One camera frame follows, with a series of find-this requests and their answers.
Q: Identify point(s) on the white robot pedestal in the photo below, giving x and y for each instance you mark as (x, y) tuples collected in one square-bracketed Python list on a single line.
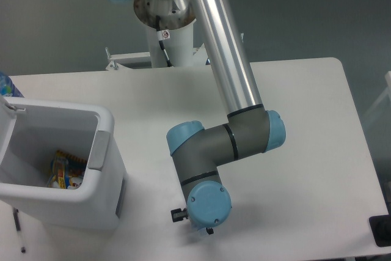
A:
[(169, 44)]

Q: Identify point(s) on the black table clamp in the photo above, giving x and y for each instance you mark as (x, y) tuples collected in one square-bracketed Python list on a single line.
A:
[(380, 227)]

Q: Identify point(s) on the blue water bottle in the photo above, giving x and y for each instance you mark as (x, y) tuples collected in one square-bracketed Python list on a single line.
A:
[(8, 89)]

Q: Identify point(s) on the crushed clear plastic bottle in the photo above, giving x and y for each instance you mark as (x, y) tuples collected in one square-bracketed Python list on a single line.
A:
[(199, 232)]

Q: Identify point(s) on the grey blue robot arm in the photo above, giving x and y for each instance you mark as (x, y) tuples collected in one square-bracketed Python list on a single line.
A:
[(197, 152)]

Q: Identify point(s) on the black pen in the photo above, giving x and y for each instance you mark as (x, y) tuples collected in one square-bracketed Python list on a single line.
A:
[(18, 230)]

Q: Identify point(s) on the white plastic trash can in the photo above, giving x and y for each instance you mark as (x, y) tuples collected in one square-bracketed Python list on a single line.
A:
[(31, 132)]

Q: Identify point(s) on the colourful snack wrapper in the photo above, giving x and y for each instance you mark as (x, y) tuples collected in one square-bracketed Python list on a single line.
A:
[(67, 171)]

